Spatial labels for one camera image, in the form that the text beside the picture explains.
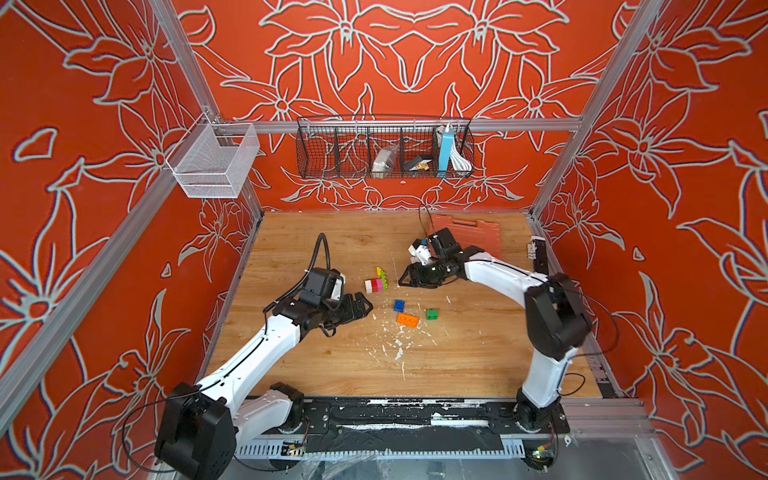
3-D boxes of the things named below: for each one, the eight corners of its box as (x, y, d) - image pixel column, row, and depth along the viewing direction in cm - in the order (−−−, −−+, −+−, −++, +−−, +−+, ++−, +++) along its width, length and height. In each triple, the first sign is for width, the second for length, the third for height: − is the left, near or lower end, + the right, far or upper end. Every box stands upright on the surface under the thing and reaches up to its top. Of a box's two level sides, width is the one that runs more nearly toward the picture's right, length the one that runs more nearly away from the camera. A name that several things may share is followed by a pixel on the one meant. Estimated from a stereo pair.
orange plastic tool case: (428, 245, 111) (430, 233, 105) (433, 219, 119) (435, 208, 114) (495, 257, 107) (500, 246, 102) (495, 230, 115) (500, 219, 110)
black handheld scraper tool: (534, 271, 104) (536, 268, 102) (531, 239, 113) (533, 235, 112) (547, 274, 103) (550, 271, 101) (543, 241, 113) (546, 237, 111)
